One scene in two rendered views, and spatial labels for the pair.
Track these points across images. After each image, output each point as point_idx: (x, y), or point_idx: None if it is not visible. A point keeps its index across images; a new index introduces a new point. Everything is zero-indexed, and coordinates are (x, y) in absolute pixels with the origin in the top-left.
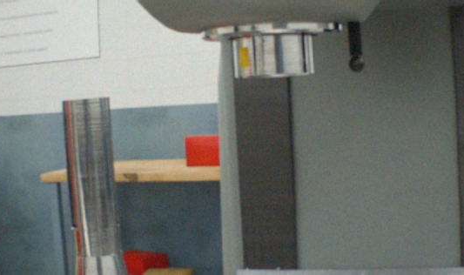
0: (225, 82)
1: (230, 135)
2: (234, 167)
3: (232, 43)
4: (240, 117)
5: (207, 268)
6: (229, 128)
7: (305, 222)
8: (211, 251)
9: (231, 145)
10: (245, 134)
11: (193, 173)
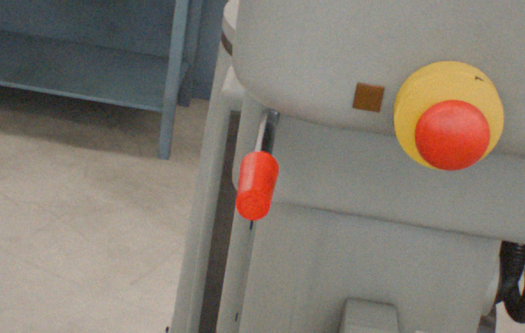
0: (199, 265)
1: (195, 304)
2: (195, 326)
3: (212, 241)
4: (208, 295)
5: None
6: (195, 299)
7: None
8: None
9: (195, 311)
10: (209, 307)
11: None
